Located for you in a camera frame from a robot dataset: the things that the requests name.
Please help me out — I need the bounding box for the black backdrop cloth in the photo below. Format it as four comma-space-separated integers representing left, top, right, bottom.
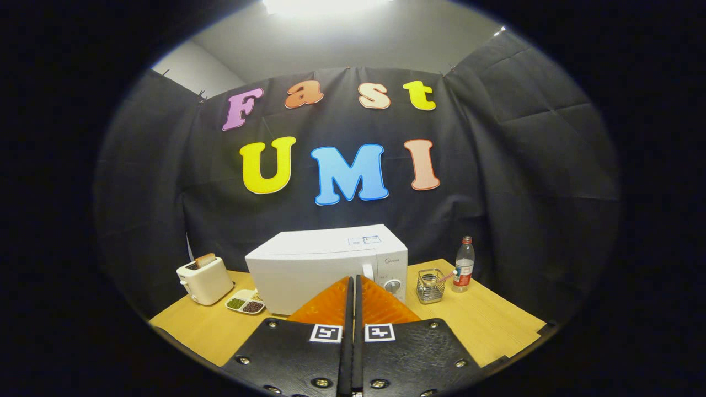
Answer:
94, 30, 621, 326

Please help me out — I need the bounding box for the cream pop-up toaster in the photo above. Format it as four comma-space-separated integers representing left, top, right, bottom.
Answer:
176, 256, 235, 307

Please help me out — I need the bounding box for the large ceiling light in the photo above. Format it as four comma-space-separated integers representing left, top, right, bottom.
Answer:
262, 0, 395, 17

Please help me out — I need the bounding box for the metal wire basket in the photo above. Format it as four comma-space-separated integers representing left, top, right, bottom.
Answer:
416, 268, 446, 305

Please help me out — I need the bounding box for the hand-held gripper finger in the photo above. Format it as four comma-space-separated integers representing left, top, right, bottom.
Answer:
220, 275, 354, 397
355, 273, 490, 397

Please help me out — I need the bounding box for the white toaster oven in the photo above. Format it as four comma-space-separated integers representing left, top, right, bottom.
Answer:
245, 224, 409, 316

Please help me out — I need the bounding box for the clear plastic water bottle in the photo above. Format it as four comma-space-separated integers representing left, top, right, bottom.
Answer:
452, 236, 475, 293

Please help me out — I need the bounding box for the white divided bean dish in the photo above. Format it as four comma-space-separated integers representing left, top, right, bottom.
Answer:
224, 289, 266, 315

